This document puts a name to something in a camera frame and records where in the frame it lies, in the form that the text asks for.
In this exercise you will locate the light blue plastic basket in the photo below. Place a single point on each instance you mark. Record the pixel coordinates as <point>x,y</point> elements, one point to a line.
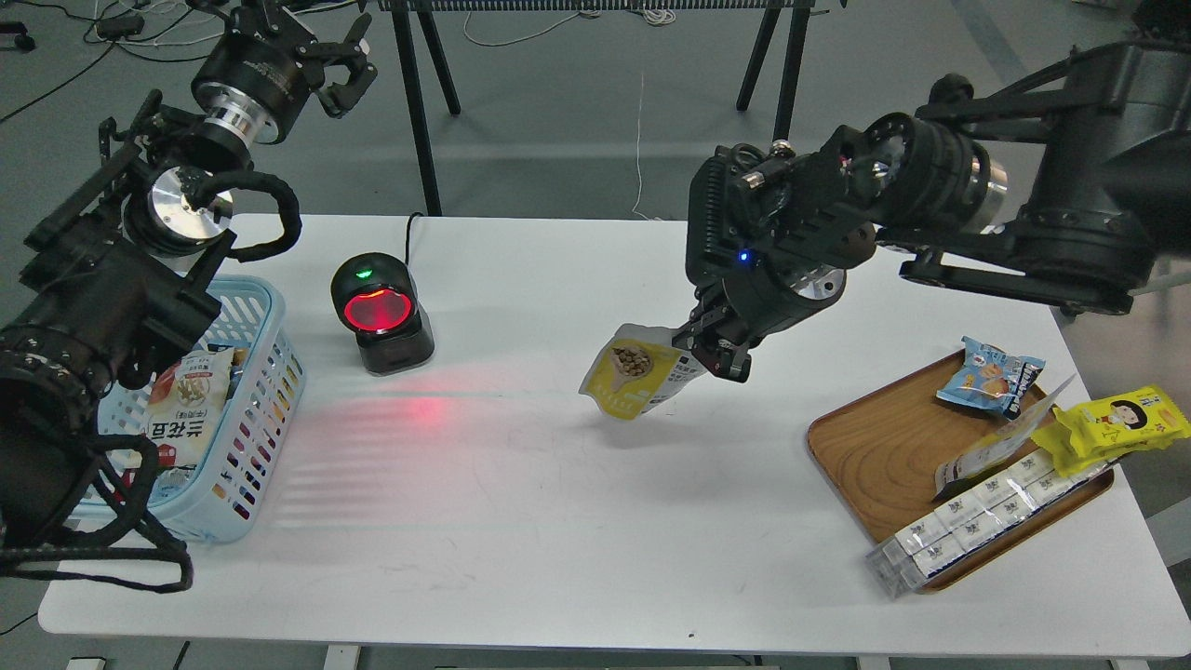
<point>216,499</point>

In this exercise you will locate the round wooden tray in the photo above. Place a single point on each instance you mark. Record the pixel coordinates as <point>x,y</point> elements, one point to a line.
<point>881,451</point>

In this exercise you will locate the black barcode scanner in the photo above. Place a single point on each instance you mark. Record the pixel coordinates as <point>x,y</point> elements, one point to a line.
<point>375,297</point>

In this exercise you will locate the white red snack bag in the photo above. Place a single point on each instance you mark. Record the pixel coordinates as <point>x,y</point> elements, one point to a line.
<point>183,413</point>

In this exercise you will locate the white boxed snack multipack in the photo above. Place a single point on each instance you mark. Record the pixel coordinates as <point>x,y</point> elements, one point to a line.
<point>961,534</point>

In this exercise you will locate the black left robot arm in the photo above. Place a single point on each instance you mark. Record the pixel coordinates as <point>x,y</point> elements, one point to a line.
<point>120,274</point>

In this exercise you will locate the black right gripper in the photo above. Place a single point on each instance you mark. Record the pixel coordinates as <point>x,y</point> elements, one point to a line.
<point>771,236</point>

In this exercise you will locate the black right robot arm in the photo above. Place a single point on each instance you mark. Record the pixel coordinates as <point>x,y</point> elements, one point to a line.
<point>1061,188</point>

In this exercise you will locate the yellow cartoon snack bag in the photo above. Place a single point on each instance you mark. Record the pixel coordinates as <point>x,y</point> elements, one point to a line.
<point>1104,430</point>

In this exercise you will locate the blue cookie snack packet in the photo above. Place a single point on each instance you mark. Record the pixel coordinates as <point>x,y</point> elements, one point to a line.
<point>991,380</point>

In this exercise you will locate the black trestle stand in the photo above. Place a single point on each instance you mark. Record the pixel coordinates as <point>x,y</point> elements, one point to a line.
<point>403,13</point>

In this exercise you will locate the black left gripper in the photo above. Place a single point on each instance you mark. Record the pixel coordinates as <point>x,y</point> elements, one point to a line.
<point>268,63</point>

